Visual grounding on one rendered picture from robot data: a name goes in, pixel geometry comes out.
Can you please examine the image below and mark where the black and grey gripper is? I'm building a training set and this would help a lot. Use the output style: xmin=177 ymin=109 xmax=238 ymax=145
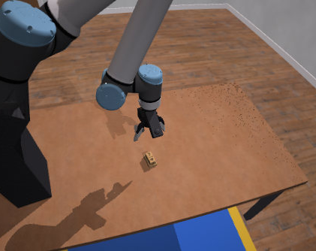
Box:
xmin=134 ymin=107 xmax=165 ymax=141

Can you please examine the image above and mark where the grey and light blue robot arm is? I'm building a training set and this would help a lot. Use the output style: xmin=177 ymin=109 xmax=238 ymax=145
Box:
xmin=0 ymin=0 xmax=173 ymax=138

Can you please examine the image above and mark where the tan cube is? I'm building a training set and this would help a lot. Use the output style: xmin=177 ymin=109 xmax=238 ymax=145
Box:
xmin=148 ymin=156 xmax=155 ymax=165
xmin=146 ymin=152 xmax=153 ymax=161

